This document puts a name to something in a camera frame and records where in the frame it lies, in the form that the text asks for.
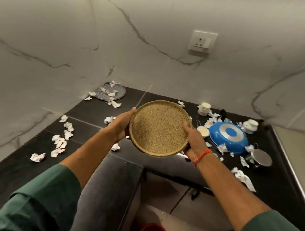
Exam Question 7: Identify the person's left hand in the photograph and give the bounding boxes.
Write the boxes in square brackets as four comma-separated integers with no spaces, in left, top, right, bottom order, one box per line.
[104,106,137,144]

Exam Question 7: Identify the person's right hand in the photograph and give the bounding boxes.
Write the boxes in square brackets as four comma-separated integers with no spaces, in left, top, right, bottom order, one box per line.
[182,121,211,161]

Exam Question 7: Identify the small black steel cup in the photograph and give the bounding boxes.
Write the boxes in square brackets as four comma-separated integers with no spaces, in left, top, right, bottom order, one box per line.
[196,119,210,138]

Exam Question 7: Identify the blue frying pan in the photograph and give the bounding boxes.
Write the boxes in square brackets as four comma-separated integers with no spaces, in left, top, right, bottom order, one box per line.
[208,109,250,155]

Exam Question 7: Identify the white ceramic mug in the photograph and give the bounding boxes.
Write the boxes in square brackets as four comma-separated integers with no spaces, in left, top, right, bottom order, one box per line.
[197,102,212,116]

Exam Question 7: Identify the grey speckled plate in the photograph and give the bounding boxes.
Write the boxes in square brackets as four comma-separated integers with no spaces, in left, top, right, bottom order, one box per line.
[94,83,127,102]

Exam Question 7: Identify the tan speckled plate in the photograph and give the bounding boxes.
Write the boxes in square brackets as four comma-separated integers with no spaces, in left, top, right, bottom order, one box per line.
[129,100,193,158]

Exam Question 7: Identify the white patterned ceramic jar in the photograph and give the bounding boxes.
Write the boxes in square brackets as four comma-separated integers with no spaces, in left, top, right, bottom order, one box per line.
[241,119,259,135]

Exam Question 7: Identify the large black steel cup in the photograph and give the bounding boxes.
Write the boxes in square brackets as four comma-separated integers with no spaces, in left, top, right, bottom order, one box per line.
[245,142,273,169]

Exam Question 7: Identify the white paper scraps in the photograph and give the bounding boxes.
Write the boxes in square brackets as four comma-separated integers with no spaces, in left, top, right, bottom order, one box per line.
[30,80,257,193]

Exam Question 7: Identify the silver dishwasher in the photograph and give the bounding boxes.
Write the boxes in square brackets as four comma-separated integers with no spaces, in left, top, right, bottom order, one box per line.
[271,124,305,198]

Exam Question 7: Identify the person's left forearm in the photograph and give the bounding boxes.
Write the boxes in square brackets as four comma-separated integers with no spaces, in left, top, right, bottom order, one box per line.
[59,128,120,190]

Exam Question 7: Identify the person's right forearm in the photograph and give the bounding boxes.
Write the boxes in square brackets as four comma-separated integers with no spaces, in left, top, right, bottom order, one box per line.
[196,153,271,231]

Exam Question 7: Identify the orange thread wristband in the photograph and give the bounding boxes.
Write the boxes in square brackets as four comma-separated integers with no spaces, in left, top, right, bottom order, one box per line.
[190,148,213,168]

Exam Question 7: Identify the red plastic bucket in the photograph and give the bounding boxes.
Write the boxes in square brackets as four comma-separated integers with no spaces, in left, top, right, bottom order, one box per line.
[140,222,167,231]

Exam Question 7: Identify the green shirt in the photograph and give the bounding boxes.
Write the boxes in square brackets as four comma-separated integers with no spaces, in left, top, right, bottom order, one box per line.
[0,163,301,231]

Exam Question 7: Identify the black cabinet handle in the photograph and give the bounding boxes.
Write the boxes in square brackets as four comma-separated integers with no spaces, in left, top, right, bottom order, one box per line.
[190,188,201,201]

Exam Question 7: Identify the white wall socket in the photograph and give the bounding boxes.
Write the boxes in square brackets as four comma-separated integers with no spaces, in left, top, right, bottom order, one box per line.
[187,30,219,54]

